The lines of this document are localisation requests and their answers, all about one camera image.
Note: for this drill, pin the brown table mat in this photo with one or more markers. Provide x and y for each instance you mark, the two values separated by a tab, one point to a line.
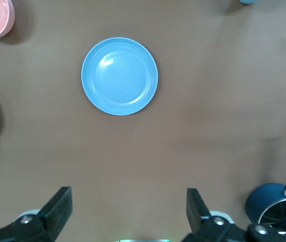
195	100

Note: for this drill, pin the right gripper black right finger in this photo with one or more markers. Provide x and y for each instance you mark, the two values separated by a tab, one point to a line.
195	214

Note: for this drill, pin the navy blue saucepan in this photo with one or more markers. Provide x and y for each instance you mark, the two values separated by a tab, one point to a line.
263	199

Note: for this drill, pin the blue plate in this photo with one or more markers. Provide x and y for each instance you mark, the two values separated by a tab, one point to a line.
119	76

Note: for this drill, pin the light blue cup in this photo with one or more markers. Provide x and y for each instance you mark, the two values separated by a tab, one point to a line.
250	1

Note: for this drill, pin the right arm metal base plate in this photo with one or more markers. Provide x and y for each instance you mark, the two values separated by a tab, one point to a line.
142	240

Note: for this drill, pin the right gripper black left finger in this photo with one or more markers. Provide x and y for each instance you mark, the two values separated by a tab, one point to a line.
54	214

